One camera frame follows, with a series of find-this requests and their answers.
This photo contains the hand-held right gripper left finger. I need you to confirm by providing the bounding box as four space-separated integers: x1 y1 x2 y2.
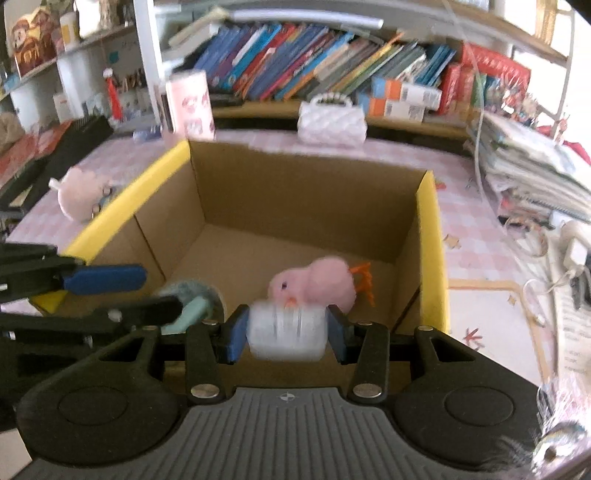
46 304 252 406

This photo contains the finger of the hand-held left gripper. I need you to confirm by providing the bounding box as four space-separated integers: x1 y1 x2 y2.
0 298 183 344
0 242 148 305

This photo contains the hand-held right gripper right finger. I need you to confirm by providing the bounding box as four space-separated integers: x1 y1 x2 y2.
325 305 525 404

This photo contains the small teal toy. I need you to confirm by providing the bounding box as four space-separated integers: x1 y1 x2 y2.
154 277 228 335

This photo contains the pink plush duck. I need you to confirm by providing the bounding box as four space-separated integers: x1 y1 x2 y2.
268 256 372 312

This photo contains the pink plush pig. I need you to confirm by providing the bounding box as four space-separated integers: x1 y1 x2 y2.
48 165 116 222

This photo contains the yellow cardboard box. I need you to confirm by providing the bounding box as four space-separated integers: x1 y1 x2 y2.
30 138 451 370

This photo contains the red packet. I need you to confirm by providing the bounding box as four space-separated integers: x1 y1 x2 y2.
0 127 70 176

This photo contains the red tassel ornament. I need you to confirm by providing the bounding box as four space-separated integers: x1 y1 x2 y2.
102 68 124 121

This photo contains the pink humidifier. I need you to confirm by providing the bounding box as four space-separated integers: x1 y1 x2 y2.
164 70 217 141

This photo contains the white quilted handbag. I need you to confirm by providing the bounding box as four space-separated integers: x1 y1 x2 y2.
297 91 369 148

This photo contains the orange white carton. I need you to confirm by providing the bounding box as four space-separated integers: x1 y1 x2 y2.
372 76 441 109
367 97 426 123

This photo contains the white bookshelf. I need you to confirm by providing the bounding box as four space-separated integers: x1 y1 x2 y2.
134 0 573 139

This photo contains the white side shelf unit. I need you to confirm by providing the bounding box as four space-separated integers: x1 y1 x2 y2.
0 23 139 134

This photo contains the red gold paper figure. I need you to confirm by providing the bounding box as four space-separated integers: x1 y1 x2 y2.
9 9 58 77

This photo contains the white bottle yellow label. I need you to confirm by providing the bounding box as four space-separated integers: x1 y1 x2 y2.
59 13 80 51

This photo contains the white power strip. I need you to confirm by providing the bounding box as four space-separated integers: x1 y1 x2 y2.
558 219 591 278

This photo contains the stack of papers and notebooks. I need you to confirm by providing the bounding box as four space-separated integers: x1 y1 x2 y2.
466 111 591 222

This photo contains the row of colourful slanted books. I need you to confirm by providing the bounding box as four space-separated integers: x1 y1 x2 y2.
194 21 458 102

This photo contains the colourful figurine stand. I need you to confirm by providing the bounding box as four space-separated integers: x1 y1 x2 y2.
480 78 539 125

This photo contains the red thick book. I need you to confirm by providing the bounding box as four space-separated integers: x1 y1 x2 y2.
462 44 532 93

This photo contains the white light bar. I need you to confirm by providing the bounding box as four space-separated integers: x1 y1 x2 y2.
231 11 384 29

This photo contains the white cable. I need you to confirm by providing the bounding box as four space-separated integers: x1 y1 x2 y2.
441 0 488 197

